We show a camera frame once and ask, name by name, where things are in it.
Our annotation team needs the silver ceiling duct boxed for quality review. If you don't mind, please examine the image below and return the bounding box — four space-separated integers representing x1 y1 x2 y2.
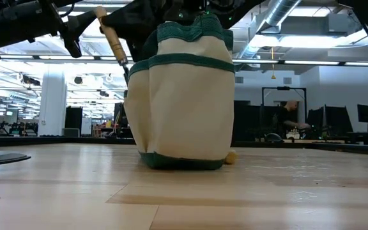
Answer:
234 0 302 60

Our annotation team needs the wide silver trowel wooden handle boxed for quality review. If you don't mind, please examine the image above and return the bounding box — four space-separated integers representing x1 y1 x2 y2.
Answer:
93 5 131 86

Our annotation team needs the dark monitor pair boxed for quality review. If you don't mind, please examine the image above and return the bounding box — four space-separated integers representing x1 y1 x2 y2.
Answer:
306 105 353 139

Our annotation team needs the black cabinet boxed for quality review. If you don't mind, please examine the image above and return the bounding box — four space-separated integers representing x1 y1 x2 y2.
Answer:
65 106 84 137

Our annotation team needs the white building pillar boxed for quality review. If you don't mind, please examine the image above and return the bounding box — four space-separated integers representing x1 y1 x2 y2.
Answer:
38 69 67 137

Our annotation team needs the person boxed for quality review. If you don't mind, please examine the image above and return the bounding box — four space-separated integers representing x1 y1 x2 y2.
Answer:
278 100 311 139

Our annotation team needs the small yellow object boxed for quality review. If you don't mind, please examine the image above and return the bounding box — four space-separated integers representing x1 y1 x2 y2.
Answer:
224 150 238 165

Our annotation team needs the cream gardening bag green trim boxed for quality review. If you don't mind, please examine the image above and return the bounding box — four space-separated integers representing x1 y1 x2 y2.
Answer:
123 12 236 171

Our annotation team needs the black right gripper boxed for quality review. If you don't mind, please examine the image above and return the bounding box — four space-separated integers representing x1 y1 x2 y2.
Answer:
100 0 236 49

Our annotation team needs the yellow hanging pendant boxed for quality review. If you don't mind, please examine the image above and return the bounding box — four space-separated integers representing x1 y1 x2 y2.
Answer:
270 47 277 81

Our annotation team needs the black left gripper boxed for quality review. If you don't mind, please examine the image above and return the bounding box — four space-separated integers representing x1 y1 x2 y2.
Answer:
11 0 98 59

